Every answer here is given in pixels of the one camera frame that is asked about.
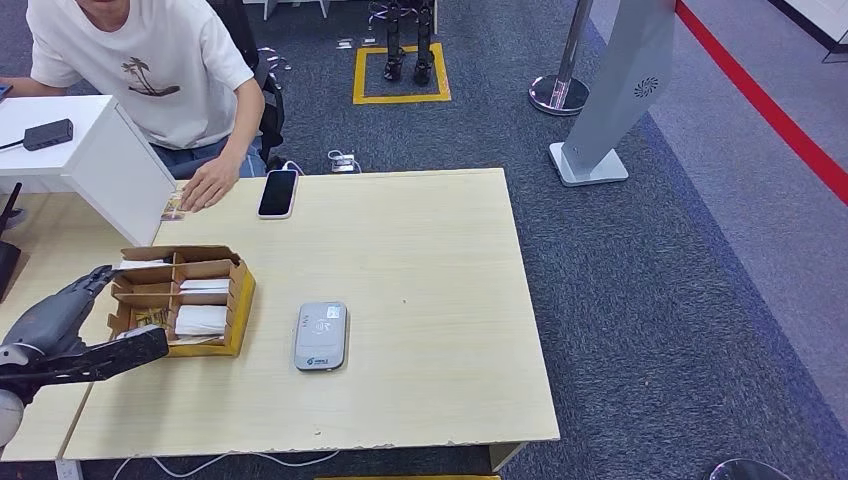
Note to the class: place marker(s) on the person's right forearm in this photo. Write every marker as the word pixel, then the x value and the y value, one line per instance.
pixel 23 87

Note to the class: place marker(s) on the white desk shelf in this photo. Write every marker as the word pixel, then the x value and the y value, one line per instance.
pixel 86 166

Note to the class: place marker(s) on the chrome stanchion post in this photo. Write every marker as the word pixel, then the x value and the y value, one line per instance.
pixel 558 97

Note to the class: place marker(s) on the person's left hand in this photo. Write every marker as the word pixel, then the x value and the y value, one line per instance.
pixel 212 185

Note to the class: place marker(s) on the person's left forearm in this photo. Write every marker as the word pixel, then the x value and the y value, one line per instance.
pixel 242 136

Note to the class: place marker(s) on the chrome round base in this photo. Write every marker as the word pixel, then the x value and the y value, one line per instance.
pixel 748 472

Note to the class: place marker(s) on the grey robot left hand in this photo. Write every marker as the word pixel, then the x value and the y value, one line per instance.
pixel 50 324

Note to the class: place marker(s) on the person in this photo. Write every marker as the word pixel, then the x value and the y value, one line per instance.
pixel 132 99

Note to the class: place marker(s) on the black router with antenna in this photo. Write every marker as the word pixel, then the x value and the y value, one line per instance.
pixel 8 265

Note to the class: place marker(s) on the wooden table leg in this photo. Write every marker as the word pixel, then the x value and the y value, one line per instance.
pixel 505 456

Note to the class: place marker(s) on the standing humanoid robot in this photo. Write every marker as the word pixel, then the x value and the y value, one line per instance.
pixel 394 40

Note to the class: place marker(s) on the black smartphone pink case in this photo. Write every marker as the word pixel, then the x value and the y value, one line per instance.
pixel 278 193

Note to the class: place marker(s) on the yellow printed key card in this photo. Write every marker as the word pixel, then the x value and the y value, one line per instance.
pixel 152 318

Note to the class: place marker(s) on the grey card reader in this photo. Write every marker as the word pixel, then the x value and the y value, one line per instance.
pixel 320 336

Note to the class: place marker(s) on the black office chair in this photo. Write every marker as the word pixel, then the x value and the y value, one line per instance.
pixel 228 26

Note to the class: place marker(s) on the white power strip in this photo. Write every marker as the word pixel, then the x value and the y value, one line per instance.
pixel 343 163

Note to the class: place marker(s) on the cardboard organizer box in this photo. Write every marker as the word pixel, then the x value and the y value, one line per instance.
pixel 199 268

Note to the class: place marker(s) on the tan ID card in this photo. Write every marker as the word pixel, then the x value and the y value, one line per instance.
pixel 172 213

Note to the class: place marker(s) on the black power adapter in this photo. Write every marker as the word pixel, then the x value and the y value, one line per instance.
pixel 48 134

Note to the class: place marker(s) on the grey kiosk stand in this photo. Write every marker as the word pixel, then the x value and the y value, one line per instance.
pixel 616 79

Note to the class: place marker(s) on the white table frame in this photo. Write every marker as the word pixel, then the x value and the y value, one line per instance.
pixel 270 8

